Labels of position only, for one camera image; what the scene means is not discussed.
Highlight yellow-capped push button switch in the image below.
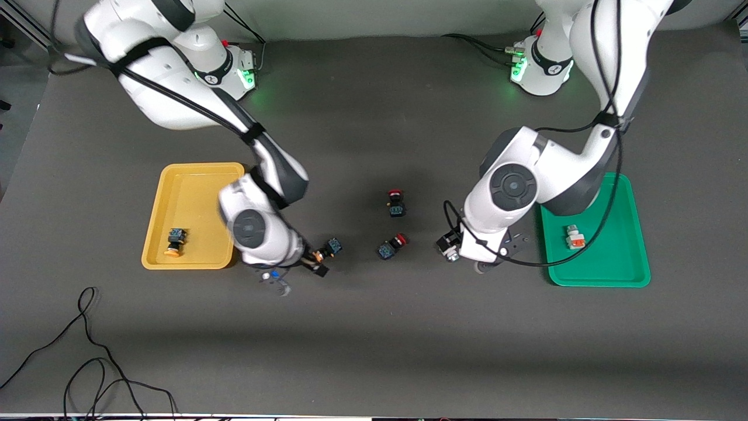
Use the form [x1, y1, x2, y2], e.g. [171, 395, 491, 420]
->
[164, 228, 188, 258]
[313, 237, 344, 264]

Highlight green plastic tray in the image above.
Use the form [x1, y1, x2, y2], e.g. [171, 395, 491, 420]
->
[538, 172, 652, 288]

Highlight yellow plastic tray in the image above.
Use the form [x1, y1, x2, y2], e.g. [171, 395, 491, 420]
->
[141, 162, 245, 270]

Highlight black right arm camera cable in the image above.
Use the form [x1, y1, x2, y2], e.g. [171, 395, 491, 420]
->
[50, 0, 293, 208]

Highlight black left arm base cable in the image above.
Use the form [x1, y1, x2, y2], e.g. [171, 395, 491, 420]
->
[441, 33, 521, 65]

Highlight black arm base cable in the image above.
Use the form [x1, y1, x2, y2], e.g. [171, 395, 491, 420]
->
[225, 6, 266, 74]
[441, 33, 521, 65]

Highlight black right arm base cable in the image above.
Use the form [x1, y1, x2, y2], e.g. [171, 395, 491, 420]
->
[225, 6, 266, 74]

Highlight loose black cable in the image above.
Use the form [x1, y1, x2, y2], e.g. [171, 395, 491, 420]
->
[0, 287, 179, 421]

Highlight aluminium frame profile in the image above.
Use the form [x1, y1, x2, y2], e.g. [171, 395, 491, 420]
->
[0, 12, 50, 47]

